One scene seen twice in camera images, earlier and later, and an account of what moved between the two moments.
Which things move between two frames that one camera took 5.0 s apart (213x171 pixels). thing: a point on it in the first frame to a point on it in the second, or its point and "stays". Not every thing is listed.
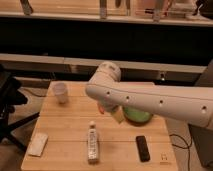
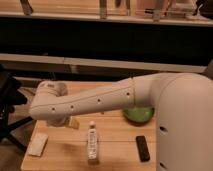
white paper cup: x=60 y=91 stays
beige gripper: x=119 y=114 to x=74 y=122
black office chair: x=10 y=96 stays
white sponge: x=37 y=144 stays
